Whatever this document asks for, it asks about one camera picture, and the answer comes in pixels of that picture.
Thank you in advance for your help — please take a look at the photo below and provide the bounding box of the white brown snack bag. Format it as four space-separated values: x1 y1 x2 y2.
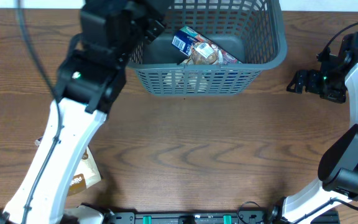
34 136 103 197

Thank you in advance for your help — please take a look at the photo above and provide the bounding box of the blue tissue multipack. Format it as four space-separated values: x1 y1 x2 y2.
172 26 241 65

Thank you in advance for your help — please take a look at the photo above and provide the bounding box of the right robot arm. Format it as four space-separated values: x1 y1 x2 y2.
265 32 358 223

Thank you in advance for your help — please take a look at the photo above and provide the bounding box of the black cable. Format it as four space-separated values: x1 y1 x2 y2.
16 0 65 224
321 20 358 57

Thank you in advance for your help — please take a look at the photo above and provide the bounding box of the grey plastic basket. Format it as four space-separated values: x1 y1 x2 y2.
128 0 287 96

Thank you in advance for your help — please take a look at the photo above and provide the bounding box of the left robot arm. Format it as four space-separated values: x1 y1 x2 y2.
0 1 172 223

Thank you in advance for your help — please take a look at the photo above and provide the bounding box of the right black cable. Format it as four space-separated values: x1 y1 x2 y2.
321 20 358 57

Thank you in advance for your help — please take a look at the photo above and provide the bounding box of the beige snack bag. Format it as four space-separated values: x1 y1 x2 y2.
163 42 224 93

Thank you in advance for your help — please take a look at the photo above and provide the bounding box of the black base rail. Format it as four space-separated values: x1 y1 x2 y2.
63 203 341 224

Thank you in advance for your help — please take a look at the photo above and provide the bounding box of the left black cable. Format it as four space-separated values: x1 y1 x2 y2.
16 0 65 224

